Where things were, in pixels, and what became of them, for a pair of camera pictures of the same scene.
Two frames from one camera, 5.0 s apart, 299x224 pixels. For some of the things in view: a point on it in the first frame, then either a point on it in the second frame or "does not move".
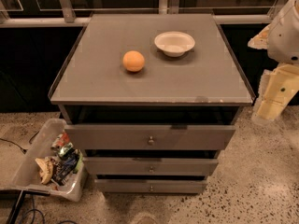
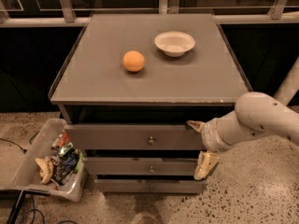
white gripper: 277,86 to 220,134
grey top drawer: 148,137 does not move
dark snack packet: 65,166 does not move
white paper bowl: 175,43 does not move
